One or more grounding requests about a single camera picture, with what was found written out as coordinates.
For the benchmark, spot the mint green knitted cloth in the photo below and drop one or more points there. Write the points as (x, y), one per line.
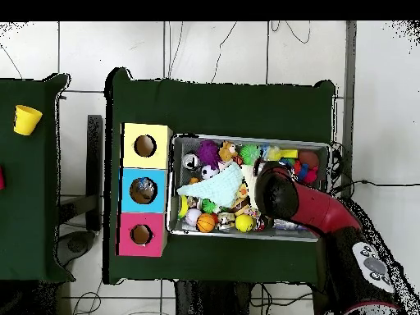
(220, 188)

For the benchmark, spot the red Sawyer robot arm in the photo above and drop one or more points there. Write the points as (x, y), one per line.
(325, 210)

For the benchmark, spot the silver mesh bin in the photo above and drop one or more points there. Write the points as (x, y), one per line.
(183, 229)

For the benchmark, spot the wooden three-hole box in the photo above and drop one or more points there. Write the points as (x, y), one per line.
(144, 162)

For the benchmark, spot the green koosh ball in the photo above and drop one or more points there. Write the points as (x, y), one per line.
(249, 154)

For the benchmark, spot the brown red ball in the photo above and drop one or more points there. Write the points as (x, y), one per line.
(309, 159)

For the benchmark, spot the toy soccer ball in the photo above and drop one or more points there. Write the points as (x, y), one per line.
(209, 172)

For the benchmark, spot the purple spiky ball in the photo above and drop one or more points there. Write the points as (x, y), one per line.
(208, 153)

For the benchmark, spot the dark green table cloth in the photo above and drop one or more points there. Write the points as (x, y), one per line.
(229, 108)

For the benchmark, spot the silver drink can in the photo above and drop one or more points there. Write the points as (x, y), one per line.
(190, 161)

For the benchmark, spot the orange toy basketball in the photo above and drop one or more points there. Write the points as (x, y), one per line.
(205, 223)

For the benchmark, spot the white toy baseball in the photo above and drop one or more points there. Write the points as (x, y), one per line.
(193, 216)

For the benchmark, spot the black stand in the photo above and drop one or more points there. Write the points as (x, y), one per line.
(95, 164)

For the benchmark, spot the dark green side-table cloth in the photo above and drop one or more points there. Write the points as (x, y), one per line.
(29, 197)

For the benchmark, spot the yellow plastic cup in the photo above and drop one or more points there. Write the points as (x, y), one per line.
(26, 121)

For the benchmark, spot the pink cup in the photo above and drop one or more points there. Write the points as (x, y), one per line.
(1, 178)

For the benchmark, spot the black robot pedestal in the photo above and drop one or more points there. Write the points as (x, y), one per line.
(203, 302)

